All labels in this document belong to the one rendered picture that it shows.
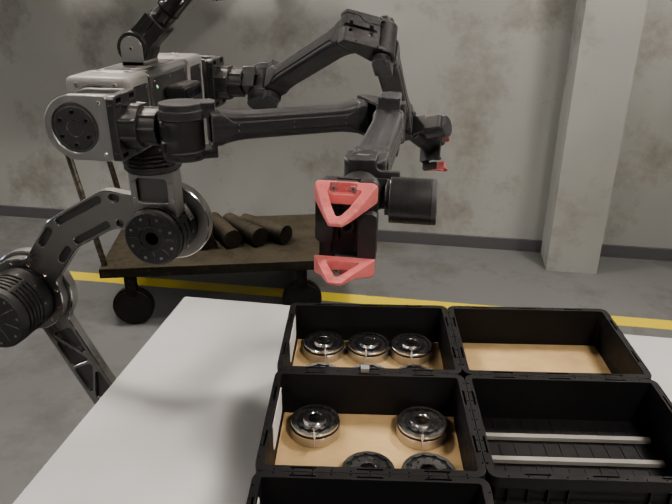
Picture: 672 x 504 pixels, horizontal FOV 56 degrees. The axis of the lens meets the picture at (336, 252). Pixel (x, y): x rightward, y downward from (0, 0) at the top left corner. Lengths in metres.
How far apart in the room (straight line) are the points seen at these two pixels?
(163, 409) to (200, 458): 0.22
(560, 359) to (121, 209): 1.16
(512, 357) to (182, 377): 0.87
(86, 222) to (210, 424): 0.61
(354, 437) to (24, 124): 4.11
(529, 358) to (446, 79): 2.66
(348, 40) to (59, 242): 0.94
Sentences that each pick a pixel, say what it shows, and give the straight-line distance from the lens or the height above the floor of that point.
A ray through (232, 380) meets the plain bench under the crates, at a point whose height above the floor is 0.70.
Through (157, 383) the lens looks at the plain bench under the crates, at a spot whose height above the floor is 0.70.
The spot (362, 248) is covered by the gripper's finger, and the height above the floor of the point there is 1.43.
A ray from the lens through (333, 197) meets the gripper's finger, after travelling 0.67.
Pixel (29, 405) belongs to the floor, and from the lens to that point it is 3.10.
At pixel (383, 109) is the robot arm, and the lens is 1.18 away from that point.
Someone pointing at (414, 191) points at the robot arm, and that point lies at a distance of 0.76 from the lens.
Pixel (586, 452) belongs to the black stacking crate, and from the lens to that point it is 1.43.
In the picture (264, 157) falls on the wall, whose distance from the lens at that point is 4.36.
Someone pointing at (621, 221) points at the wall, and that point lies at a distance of 4.44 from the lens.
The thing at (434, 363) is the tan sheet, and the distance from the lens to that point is 1.60.
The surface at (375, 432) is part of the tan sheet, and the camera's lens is 1.38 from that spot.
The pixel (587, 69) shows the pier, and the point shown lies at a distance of 3.83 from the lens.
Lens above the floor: 1.72
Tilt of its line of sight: 24 degrees down
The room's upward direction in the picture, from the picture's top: straight up
